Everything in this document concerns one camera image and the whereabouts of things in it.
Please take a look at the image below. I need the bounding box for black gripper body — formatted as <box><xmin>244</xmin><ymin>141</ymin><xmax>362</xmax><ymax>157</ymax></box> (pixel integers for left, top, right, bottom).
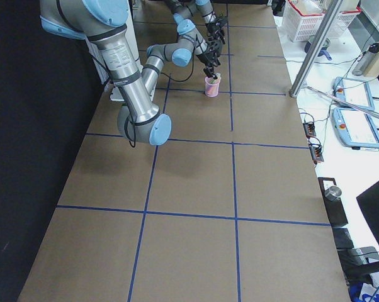
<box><xmin>206</xmin><ymin>20</ymin><xmax>225</xmax><ymax>37</ymax></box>
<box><xmin>198</xmin><ymin>47</ymin><xmax>221</xmax><ymax>70</ymax></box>

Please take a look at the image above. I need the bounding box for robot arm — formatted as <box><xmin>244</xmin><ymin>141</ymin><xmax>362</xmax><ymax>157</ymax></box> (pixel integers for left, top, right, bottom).
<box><xmin>40</xmin><ymin>1</ymin><xmax>227</xmax><ymax>146</ymax></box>
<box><xmin>164</xmin><ymin>0</ymin><xmax>227</xmax><ymax>45</ymax></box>

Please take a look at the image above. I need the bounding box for pink mesh pen holder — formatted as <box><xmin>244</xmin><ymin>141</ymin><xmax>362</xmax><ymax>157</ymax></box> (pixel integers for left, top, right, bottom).
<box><xmin>205</xmin><ymin>77</ymin><xmax>221</xmax><ymax>98</ymax></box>

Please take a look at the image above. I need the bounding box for white red plastic basket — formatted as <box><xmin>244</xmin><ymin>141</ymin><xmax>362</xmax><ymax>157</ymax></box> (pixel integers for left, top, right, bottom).
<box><xmin>282</xmin><ymin>1</ymin><xmax>361</xmax><ymax>42</ymax></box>

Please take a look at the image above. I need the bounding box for white pillar with base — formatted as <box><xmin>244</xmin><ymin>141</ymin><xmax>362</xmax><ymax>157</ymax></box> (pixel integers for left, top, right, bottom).
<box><xmin>86</xmin><ymin>1</ymin><xmax>143</xmax><ymax>103</ymax></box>

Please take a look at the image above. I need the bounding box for blue frying pan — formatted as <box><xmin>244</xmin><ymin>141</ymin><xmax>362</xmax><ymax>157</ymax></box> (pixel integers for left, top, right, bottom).
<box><xmin>304</xmin><ymin>35</ymin><xmax>334</xmax><ymax>60</ymax></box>

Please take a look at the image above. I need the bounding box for upper teach pendant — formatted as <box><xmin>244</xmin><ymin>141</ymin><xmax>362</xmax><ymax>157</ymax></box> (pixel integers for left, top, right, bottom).
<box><xmin>333</xmin><ymin>77</ymin><xmax>375</xmax><ymax>111</ymax></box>

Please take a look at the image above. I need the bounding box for teach pendant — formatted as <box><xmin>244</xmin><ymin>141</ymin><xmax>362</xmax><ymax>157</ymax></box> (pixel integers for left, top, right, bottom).
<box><xmin>332</xmin><ymin>108</ymin><xmax>379</xmax><ymax>149</ymax></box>
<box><xmin>333</xmin><ymin>77</ymin><xmax>375</xmax><ymax>111</ymax></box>

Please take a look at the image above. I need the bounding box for grey water bottle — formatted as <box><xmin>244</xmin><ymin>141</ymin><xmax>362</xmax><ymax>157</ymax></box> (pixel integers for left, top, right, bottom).
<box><xmin>352</xmin><ymin>42</ymin><xmax>379</xmax><ymax>76</ymax></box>

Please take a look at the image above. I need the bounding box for lower teach pendant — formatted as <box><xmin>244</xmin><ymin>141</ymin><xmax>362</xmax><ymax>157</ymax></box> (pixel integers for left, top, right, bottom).
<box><xmin>332</xmin><ymin>108</ymin><xmax>379</xmax><ymax>149</ymax></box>

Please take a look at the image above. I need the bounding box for steel cup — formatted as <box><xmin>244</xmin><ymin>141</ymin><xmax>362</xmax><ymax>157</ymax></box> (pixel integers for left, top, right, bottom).
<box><xmin>324</xmin><ymin>185</ymin><xmax>342</xmax><ymax>201</ymax></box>

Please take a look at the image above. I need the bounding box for black box under cup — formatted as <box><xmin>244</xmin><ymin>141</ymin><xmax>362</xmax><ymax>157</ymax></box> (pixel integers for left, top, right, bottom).
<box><xmin>318</xmin><ymin>177</ymin><xmax>348</xmax><ymax>228</ymax></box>

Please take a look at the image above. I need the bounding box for aluminium frame post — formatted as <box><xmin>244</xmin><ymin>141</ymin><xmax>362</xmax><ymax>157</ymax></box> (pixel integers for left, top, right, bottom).
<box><xmin>289</xmin><ymin>0</ymin><xmax>344</xmax><ymax>98</ymax></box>

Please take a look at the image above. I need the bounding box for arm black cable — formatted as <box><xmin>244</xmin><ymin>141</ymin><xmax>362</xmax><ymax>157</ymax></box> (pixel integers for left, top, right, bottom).
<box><xmin>125</xmin><ymin>31</ymin><xmax>209</xmax><ymax>148</ymax></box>

